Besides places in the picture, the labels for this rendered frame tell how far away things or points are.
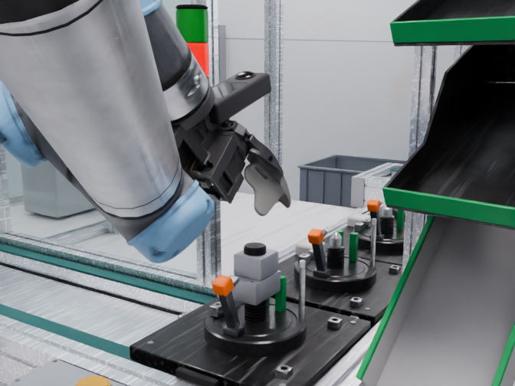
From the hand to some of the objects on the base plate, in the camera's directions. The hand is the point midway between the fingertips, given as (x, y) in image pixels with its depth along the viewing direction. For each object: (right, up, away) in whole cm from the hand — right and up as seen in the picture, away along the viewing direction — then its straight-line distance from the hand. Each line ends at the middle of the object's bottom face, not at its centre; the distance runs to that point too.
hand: (257, 193), depth 78 cm
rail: (-32, -30, +8) cm, 44 cm away
